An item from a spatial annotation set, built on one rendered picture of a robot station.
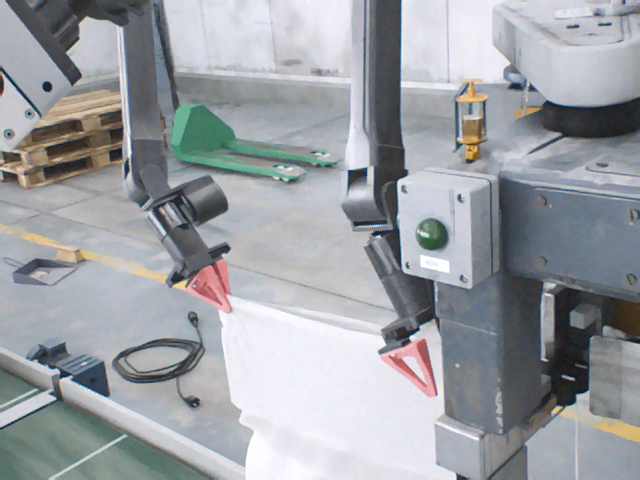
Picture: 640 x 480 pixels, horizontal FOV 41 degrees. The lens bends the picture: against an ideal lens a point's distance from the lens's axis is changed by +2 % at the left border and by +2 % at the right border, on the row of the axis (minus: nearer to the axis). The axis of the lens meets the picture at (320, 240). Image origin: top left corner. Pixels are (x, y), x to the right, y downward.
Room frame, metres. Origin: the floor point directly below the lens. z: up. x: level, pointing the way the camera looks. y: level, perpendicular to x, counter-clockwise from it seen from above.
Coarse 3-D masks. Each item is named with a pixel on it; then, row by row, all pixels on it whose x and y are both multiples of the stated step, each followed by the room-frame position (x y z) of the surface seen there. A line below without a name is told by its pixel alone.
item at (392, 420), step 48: (240, 336) 1.18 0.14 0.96; (288, 336) 1.11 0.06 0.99; (336, 336) 1.05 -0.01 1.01; (240, 384) 1.19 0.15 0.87; (288, 384) 1.11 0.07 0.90; (336, 384) 1.05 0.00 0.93; (384, 384) 1.00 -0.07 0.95; (288, 432) 1.11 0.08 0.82; (336, 432) 1.06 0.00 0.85; (384, 432) 1.01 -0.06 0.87; (432, 432) 0.97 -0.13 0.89
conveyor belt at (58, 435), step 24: (48, 408) 2.03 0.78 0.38; (72, 408) 2.02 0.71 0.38; (0, 432) 1.94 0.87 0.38; (24, 432) 1.92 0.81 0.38; (48, 432) 1.91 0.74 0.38; (72, 432) 1.90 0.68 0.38; (96, 432) 1.88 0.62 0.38; (0, 456) 1.82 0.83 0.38; (24, 456) 1.81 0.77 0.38; (48, 456) 1.80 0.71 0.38; (72, 456) 1.79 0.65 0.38; (96, 456) 1.78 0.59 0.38; (120, 456) 1.76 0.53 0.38; (144, 456) 1.75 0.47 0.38
